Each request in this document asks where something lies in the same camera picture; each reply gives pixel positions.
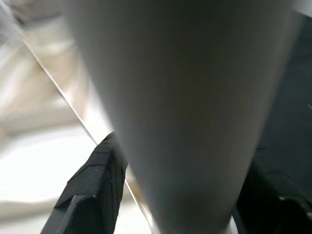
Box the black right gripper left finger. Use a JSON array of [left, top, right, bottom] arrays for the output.
[[40, 131, 129, 234]]

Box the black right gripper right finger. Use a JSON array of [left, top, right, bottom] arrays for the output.
[[235, 146, 312, 234]]

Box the white plastic table leg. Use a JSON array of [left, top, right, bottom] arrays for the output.
[[62, 0, 300, 234]]

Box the white plastic children table top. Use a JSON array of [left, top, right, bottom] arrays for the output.
[[0, 0, 238, 234]]

